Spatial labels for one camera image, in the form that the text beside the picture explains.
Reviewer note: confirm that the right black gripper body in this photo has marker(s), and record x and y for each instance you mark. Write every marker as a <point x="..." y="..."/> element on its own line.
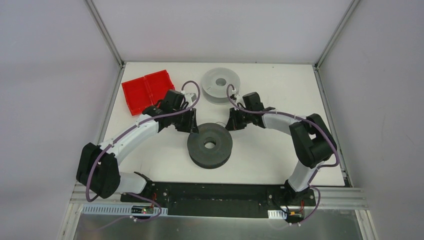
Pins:
<point x="234" y="120"/>

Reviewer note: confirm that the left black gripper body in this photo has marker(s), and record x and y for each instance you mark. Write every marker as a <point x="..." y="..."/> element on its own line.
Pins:
<point x="187" y="121"/>

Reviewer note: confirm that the dark grey spool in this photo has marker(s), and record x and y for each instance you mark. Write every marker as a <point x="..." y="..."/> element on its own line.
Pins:
<point x="211" y="147"/>

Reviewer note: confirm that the white perforated spool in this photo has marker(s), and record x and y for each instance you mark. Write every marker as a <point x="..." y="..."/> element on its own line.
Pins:
<point x="214" y="85"/>

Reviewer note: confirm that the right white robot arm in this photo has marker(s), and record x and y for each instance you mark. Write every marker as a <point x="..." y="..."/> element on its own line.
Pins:
<point x="312" y="141"/>

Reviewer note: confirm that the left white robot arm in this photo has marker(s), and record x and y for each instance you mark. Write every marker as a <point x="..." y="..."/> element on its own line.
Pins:
<point x="98" y="168"/>

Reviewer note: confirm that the red plastic bin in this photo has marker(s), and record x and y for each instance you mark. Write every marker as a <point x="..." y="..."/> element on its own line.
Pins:
<point x="145" y="91"/>

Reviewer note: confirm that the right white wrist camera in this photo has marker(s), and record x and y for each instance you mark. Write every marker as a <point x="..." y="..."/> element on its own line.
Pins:
<point x="236" y="97"/>

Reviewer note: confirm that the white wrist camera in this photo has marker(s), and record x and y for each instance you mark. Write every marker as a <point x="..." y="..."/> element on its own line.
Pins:
<point x="189" y="99"/>
<point x="236" y="97"/>

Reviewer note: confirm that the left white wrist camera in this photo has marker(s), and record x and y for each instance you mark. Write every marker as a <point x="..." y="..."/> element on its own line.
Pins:
<point x="189" y="99"/>

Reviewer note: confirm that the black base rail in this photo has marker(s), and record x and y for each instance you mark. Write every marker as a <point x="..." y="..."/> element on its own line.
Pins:
<point x="225" y="200"/>

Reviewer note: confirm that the right white cable duct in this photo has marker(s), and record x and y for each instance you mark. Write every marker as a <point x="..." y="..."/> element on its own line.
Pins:
<point x="277" y="214"/>

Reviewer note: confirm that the white cable duct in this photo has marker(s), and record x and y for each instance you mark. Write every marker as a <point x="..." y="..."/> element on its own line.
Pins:
<point x="277" y="214"/>
<point x="123" y="210"/>

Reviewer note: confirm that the left white cable duct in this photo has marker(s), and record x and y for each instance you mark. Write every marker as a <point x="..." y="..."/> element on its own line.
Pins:
<point x="123" y="210"/>

